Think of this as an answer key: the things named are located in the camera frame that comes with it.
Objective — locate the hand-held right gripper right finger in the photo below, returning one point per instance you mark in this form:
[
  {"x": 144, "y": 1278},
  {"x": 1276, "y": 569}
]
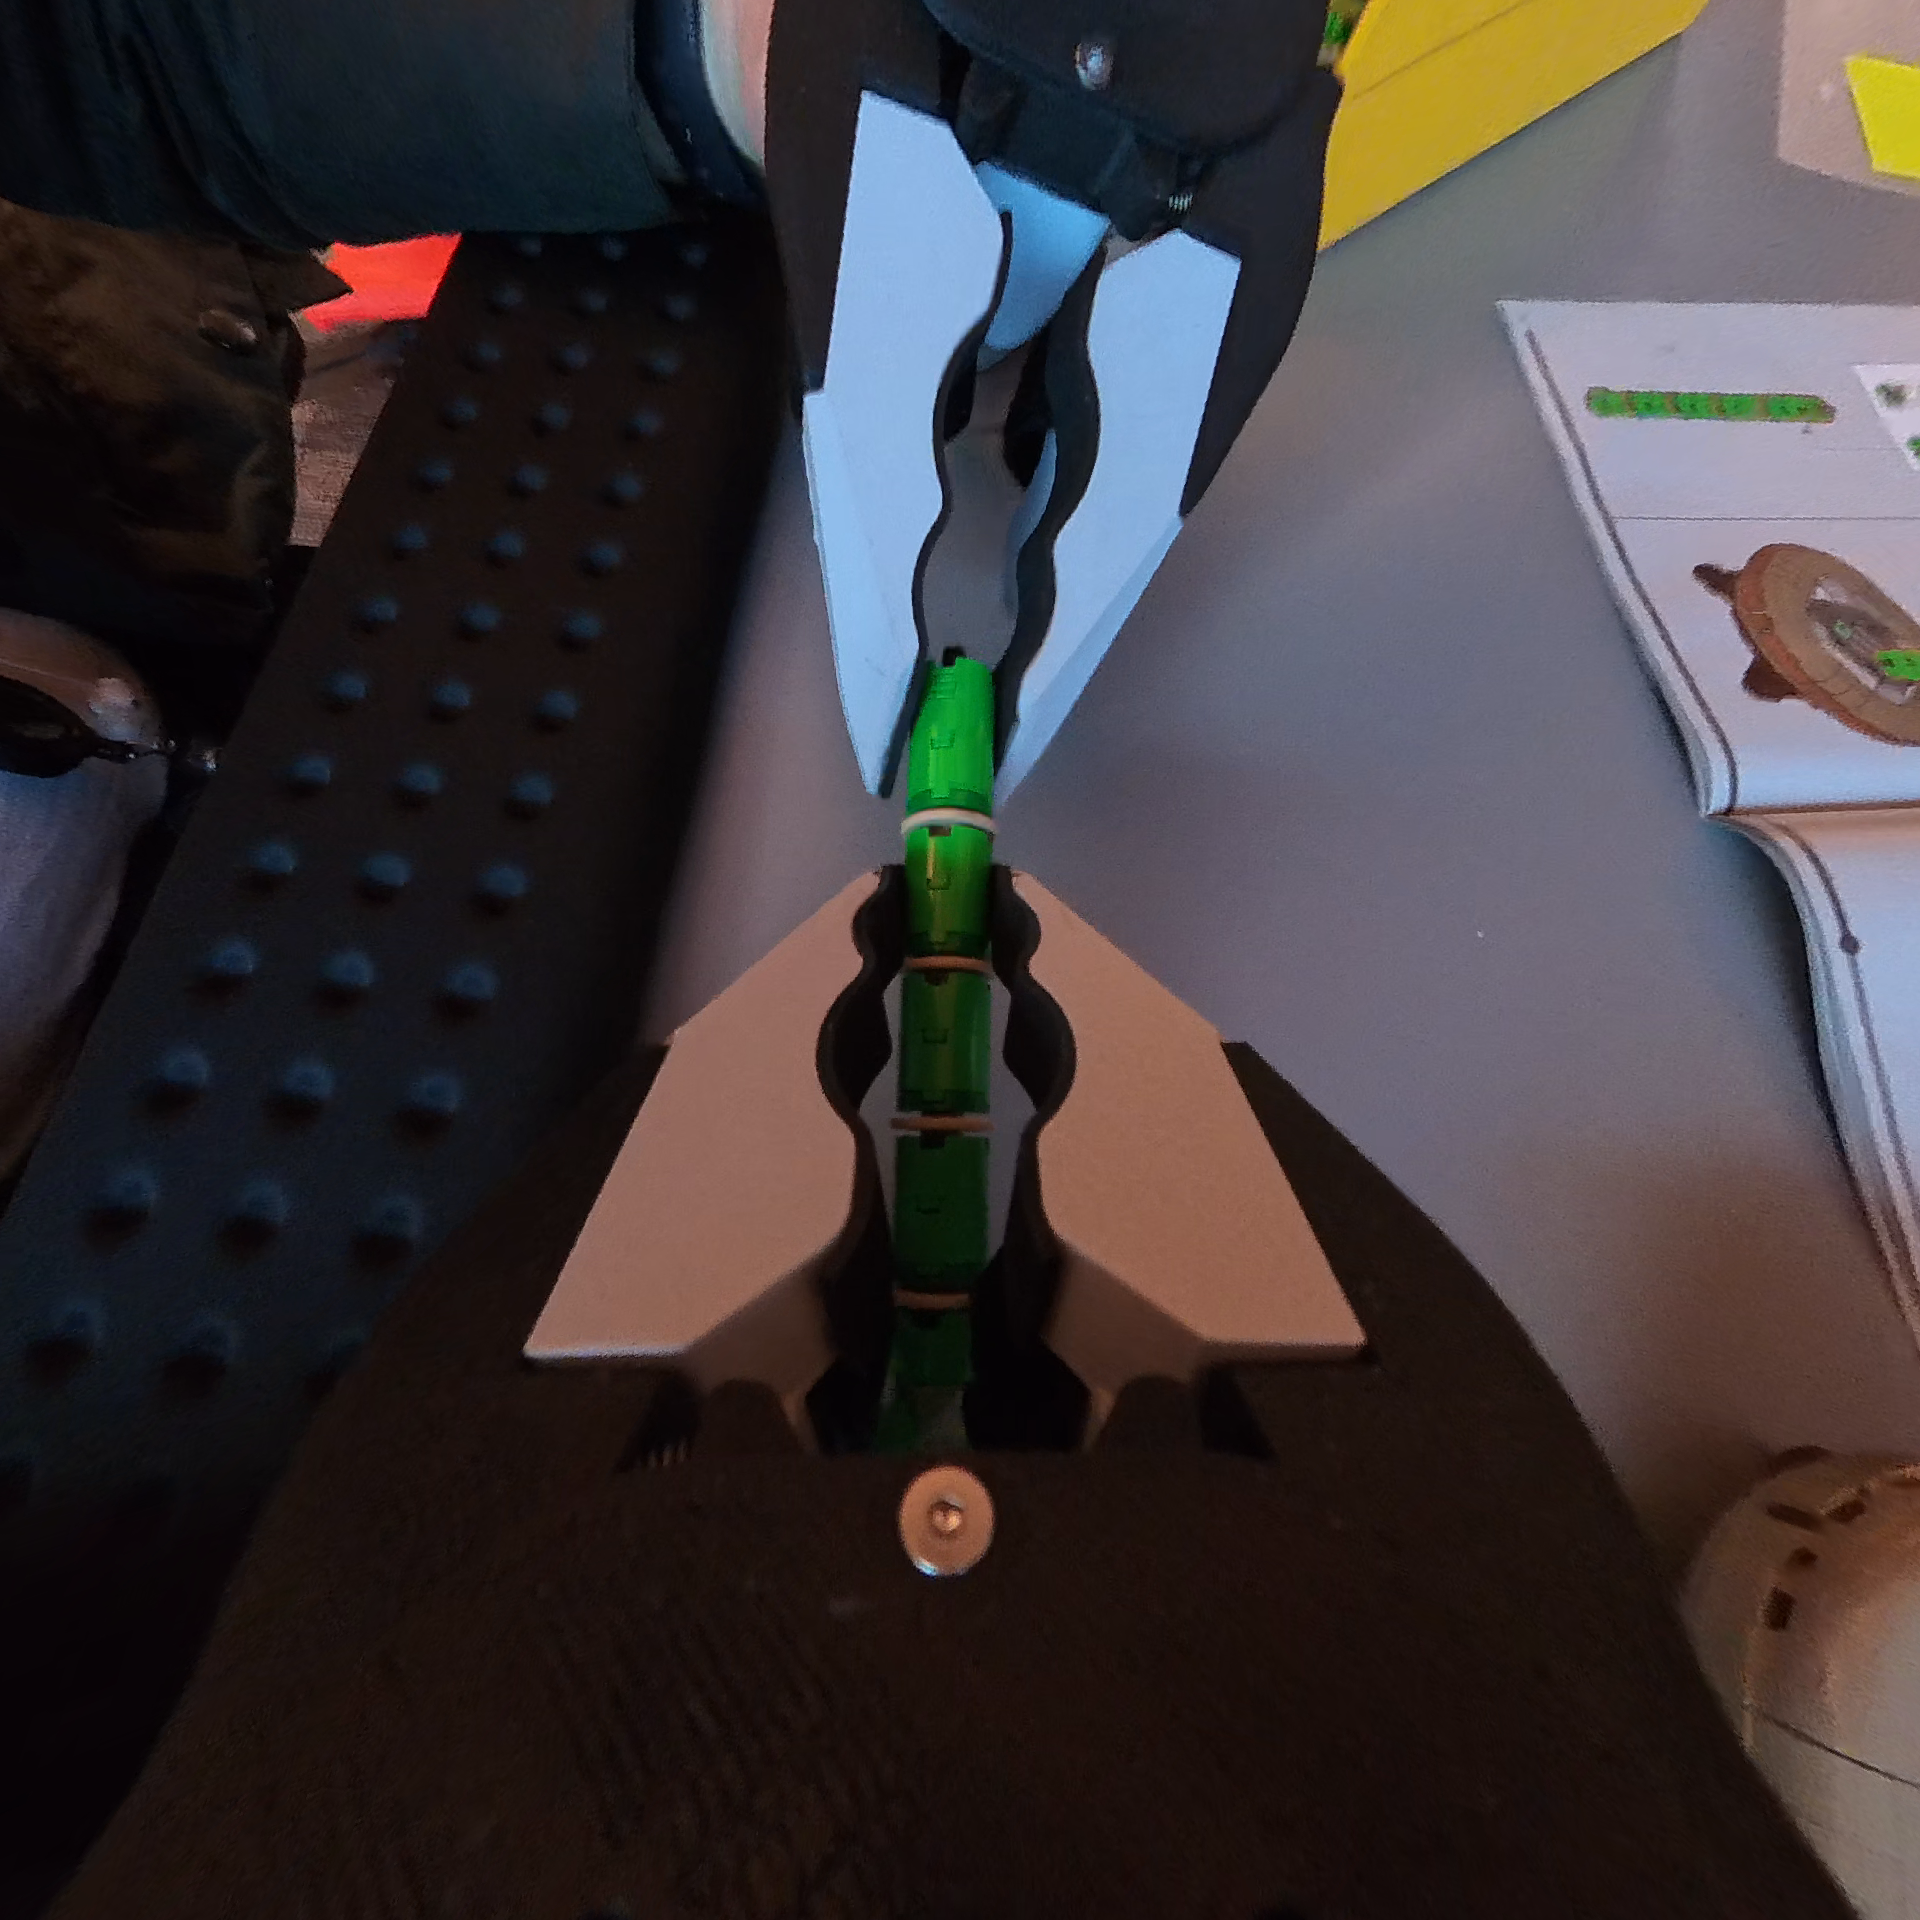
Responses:
[{"x": 1185, "y": 1201}]

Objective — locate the person's left forearm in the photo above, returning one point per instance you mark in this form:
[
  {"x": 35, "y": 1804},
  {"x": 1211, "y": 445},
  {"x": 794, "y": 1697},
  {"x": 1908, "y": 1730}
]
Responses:
[{"x": 375, "y": 106}]

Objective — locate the open instruction booklet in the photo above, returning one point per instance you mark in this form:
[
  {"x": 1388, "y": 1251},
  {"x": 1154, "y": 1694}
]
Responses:
[{"x": 1723, "y": 494}]

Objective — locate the orange traffic cone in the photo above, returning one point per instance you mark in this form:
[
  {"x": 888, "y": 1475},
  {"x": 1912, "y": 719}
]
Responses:
[{"x": 381, "y": 277}]

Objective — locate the brown round brick base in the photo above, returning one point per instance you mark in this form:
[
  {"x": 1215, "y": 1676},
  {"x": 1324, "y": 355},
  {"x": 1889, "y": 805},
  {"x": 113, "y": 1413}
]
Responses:
[{"x": 1828, "y": 1682}]

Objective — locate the clear sheet with yellow sticker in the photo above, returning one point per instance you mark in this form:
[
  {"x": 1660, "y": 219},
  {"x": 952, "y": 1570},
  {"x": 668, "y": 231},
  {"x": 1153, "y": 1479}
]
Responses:
[{"x": 1861, "y": 90}]

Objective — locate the black studded mat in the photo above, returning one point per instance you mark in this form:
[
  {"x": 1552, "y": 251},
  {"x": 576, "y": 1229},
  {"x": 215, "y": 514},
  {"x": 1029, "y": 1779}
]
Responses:
[{"x": 375, "y": 902}]

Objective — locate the person's legs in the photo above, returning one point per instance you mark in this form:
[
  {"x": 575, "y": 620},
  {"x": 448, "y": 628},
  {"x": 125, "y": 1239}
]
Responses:
[{"x": 60, "y": 902}]

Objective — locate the yellow plastic bin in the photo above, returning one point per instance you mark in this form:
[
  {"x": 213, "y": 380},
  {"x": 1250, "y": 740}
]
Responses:
[{"x": 1471, "y": 90}]

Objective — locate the person's dark jacket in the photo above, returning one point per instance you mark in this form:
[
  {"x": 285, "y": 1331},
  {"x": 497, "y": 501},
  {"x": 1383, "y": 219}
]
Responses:
[{"x": 135, "y": 421}]

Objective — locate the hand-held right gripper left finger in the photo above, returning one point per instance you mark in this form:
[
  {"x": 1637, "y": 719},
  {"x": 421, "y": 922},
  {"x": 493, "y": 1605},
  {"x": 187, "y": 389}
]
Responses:
[{"x": 705, "y": 1201}]

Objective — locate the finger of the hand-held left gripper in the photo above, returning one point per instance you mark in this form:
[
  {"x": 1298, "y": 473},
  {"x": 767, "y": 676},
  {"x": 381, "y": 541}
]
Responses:
[
  {"x": 1148, "y": 421},
  {"x": 885, "y": 377}
]

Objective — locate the grey desk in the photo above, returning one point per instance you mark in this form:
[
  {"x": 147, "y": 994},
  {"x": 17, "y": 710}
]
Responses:
[{"x": 1348, "y": 751}]

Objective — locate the green brick bamboo stalk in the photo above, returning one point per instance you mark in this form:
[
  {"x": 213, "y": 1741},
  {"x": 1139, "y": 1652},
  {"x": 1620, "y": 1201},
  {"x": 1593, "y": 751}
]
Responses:
[{"x": 944, "y": 1037}]

